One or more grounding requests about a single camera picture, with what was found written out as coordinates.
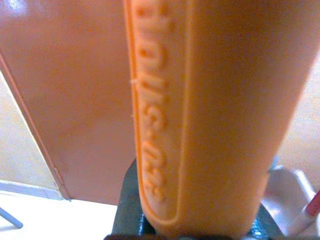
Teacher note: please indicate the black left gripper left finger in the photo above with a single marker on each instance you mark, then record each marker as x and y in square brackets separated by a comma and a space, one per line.
[127, 205]

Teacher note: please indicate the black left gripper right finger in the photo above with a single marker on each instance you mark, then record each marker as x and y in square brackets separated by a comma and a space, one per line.
[265, 222]

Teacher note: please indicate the white plastic dustpan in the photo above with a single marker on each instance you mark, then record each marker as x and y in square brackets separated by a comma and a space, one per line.
[285, 192]

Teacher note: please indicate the brown door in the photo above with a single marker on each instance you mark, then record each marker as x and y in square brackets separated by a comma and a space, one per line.
[70, 100]

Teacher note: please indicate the grey metal leg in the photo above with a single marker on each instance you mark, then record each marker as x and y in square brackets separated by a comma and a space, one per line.
[10, 217]

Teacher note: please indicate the red and white stick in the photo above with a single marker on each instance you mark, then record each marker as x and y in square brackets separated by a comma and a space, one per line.
[312, 208]

